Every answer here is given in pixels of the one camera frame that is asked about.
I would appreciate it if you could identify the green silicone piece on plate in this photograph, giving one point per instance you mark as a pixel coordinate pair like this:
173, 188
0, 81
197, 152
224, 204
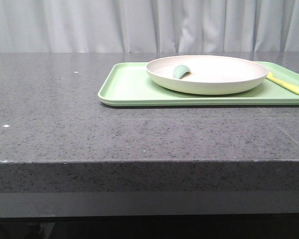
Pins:
180, 71

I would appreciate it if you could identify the white curtain backdrop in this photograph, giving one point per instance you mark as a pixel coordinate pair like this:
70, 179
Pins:
148, 26

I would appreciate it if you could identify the yellow plastic fork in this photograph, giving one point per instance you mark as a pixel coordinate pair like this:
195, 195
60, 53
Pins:
291, 87

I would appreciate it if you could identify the light green serving tray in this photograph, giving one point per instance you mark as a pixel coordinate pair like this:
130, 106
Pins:
128, 85

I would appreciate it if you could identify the white round plate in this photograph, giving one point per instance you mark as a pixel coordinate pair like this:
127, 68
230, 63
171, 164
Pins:
210, 75

